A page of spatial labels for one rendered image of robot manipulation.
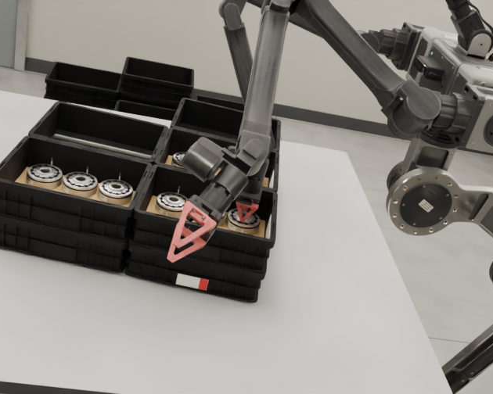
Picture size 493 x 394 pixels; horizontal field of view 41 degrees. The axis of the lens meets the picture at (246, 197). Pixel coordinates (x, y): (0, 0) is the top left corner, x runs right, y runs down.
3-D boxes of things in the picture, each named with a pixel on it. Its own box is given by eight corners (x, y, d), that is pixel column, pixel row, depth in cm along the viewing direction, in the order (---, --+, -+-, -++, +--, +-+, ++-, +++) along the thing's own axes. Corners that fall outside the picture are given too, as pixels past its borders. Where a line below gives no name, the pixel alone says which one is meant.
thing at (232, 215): (260, 214, 207) (260, 213, 206) (258, 231, 198) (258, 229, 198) (229, 206, 206) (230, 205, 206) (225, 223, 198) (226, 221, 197)
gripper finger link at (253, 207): (230, 222, 197) (237, 196, 193) (232, 209, 204) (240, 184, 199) (252, 227, 198) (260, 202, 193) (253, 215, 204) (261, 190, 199)
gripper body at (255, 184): (237, 199, 194) (242, 178, 190) (241, 183, 202) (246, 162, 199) (258, 205, 194) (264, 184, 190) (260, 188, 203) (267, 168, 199)
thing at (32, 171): (66, 170, 203) (66, 168, 203) (55, 184, 195) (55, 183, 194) (34, 162, 203) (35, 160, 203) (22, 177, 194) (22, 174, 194)
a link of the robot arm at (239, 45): (239, 0, 173) (235, -1, 184) (219, 6, 173) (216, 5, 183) (278, 152, 187) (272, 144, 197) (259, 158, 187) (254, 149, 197)
